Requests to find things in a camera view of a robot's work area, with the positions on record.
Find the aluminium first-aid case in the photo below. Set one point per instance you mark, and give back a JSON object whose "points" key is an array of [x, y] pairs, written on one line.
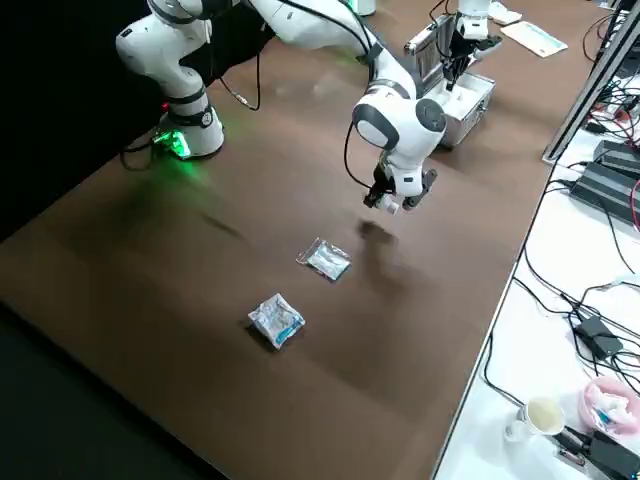
{"points": [[465, 127]]}

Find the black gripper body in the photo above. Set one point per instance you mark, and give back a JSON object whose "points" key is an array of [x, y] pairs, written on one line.
{"points": [[462, 47], [383, 175]]}

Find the black marker pen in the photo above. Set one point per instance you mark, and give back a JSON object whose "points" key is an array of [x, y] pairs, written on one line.
{"points": [[572, 439]]}

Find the pink bowl with tissues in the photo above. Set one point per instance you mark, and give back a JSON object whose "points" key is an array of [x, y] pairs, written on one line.
{"points": [[612, 405]]}

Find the black flat device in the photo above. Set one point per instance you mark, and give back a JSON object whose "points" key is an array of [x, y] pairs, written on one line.
{"points": [[612, 455]]}

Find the white side desk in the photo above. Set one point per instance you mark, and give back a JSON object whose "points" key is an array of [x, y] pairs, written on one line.
{"points": [[530, 350]]}

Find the clear teal bandage packet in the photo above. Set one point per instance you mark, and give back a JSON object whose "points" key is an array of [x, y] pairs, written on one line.
{"points": [[327, 261]]}

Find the large black power supply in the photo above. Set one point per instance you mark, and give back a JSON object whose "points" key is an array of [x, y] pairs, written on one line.
{"points": [[605, 192]]}

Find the black power adapter brick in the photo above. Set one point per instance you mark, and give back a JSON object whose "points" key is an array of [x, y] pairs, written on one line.
{"points": [[597, 335]]}

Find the white disinfectant bottle teal label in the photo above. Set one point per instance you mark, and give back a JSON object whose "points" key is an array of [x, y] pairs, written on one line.
{"points": [[390, 206]]}

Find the aluminium frame post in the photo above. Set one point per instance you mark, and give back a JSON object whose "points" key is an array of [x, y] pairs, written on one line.
{"points": [[590, 85]]}

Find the long white blue flat packet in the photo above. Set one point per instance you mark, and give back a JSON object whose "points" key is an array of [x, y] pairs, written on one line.
{"points": [[537, 39]]}

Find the white plastic hinged box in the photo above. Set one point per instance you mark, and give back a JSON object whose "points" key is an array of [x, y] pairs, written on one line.
{"points": [[507, 15]]}

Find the crumpled white gauze packet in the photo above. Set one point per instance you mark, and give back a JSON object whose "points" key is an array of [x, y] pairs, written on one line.
{"points": [[275, 320]]}

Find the small black power supply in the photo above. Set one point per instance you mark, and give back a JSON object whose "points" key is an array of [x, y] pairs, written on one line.
{"points": [[617, 152]]}

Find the white paper cup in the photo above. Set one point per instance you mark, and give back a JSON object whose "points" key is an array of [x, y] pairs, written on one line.
{"points": [[542, 417]]}

